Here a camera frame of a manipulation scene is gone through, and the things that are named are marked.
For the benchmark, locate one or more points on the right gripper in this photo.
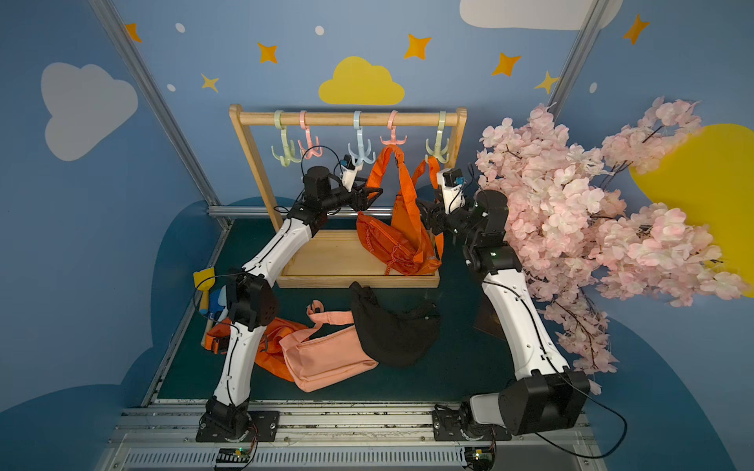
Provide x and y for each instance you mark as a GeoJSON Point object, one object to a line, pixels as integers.
{"type": "Point", "coordinates": [433, 214]}

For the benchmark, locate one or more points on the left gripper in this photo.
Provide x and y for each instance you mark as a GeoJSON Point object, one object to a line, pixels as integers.
{"type": "Point", "coordinates": [362, 197]}

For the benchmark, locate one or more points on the orange bag green hook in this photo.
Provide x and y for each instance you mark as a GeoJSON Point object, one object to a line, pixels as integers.
{"type": "Point", "coordinates": [435, 176]}

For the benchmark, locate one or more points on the orange bag pink hook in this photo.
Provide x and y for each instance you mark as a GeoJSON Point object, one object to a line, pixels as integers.
{"type": "Point", "coordinates": [376, 236]}

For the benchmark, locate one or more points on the black sling bag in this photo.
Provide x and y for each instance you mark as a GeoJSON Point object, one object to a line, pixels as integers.
{"type": "Point", "coordinates": [395, 339]}

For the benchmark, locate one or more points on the pink shoulder bag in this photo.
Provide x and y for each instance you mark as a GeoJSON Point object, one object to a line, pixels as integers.
{"type": "Point", "coordinates": [327, 353]}

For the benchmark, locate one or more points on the orange sling bag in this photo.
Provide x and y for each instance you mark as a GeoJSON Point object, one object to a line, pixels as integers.
{"type": "Point", "coordinates": [270, 356]}

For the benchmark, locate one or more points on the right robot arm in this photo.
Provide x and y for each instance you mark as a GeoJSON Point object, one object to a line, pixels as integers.
{"type": "Point", "coordinates": [547, 394]}

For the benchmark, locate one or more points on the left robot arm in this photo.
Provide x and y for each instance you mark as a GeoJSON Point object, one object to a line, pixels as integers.
{"type": "Point", "coordinates": [252, 304]}

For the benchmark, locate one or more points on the light blue hook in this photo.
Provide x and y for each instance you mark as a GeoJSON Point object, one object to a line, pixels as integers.
{"type": "Point", "coordinates": [363, 153]}

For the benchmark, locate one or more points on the left pink hook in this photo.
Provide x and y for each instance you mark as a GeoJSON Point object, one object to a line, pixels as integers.
{"type": "Point", "coordinates": [311, 147]}

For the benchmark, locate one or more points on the left green hook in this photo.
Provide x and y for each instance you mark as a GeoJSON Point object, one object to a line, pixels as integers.
{"type": "Point", "coordinates": [288, 155]}

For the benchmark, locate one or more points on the wooden hanging rack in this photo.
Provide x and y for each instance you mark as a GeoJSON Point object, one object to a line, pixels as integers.
{"type": "Point", "coordinates": [335, 258]}

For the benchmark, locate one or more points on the pink cherry blossom tree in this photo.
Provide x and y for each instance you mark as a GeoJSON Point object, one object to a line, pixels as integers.
{"type": "Point", "coordinates": [571, 232]}

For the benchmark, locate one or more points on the yellow toy shovel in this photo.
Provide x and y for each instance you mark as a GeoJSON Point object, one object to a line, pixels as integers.
{"type": "Point", "coordinates": [204, 281]}

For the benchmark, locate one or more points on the blue toy shovel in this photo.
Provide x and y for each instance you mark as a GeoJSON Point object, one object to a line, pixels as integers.
{"type": "Point", "coordinates": [217, 310]}

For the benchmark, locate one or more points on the small circuit board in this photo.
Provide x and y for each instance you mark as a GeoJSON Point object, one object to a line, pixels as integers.
{"type": "Point", "coordinates": [238, 458]}

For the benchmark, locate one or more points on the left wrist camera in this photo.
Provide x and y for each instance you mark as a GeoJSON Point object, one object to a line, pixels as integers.
{"type": "Point", "coordinates": [350, 168]}

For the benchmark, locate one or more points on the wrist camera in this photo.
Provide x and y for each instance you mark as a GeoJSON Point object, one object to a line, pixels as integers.
{"type": "Point", "coordinates": [350, 168]}
{"type": "Point", "coordinates": [452, 185]}

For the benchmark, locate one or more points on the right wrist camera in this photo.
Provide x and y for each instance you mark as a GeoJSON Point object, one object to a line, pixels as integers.
{"type": "Point", "coordinates": [452, 185]}

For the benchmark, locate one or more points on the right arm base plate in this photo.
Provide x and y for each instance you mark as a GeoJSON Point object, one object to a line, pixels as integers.
{"type": "Point", "coordinates": [457, 425]}

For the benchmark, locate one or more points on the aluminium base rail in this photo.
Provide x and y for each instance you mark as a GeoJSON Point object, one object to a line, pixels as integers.
{"type": "Point", "coordinates": [337, 436]}

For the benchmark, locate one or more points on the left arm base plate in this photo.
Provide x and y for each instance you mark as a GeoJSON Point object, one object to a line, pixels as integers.
{"type": "Point", "coordinates": [238, 427]}

